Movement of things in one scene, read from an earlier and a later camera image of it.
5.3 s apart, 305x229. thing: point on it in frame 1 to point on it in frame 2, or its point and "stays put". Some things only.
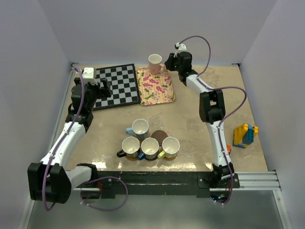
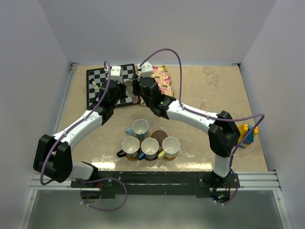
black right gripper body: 179,68 to 149,103
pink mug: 155,66 to 135,98
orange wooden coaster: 168,159 stays put
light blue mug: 139,128 stays put
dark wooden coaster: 159,135 stays put
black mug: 130,146 stays put
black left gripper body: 93,91 to 121,94
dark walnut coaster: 151,160 stays put
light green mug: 170,145 stays put
